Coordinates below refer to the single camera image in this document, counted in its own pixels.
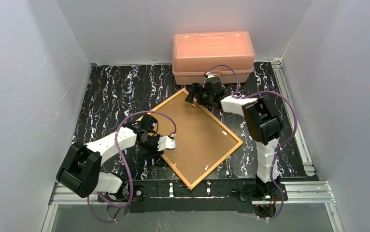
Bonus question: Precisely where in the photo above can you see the brown cardboard backing board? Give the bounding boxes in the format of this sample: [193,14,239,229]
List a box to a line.
[140,92,241,187]

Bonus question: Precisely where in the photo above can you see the yellow wooden picture frame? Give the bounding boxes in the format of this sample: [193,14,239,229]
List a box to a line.
[136,88,244,191]

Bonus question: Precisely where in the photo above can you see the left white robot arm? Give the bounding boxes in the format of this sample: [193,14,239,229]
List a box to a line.
[56,114,176,198]

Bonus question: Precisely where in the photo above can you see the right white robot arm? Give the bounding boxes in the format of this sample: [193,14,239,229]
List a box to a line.
[185,76,283,197]

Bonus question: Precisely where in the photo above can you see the orange plastic storage box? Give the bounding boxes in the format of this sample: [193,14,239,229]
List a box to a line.
[172,31,256,85]

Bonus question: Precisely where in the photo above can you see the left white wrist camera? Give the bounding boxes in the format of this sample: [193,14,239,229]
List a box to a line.
[157,136,176,151]

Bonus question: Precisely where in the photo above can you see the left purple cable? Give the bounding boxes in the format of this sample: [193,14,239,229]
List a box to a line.
[86,111,178,224]

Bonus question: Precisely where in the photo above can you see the aluminium side rail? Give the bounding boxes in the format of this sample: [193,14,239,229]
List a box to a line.
[271,58,316,177]

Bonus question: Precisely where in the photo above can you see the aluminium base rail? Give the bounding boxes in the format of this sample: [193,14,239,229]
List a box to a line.
[48,182,337,205]

